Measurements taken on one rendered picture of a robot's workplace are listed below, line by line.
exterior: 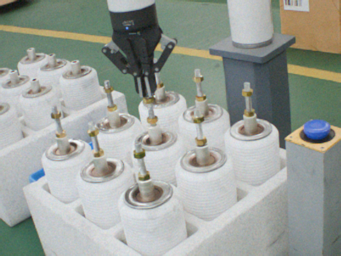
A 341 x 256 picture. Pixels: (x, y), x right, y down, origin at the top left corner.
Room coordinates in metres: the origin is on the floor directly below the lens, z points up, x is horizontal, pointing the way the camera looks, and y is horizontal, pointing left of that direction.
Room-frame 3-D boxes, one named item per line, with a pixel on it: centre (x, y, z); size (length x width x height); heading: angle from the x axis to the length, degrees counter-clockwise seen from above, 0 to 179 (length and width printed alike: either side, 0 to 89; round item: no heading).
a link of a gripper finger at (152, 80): (0.86, 0.01, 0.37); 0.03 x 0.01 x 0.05; 71
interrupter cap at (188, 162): (0.77, -0.05, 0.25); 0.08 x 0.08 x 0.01
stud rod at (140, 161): (0.70, 0.05, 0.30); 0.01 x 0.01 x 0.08; 88
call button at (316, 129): (0.68, -0.21, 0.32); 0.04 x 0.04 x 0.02
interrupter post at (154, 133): (0.86, 0.03, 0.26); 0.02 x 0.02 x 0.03
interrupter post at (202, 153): (0.77, -0.05, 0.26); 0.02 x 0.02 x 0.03
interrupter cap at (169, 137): (0.86, 0.03, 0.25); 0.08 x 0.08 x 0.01
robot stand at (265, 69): (1.16, -0.21, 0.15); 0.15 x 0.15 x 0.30; 45
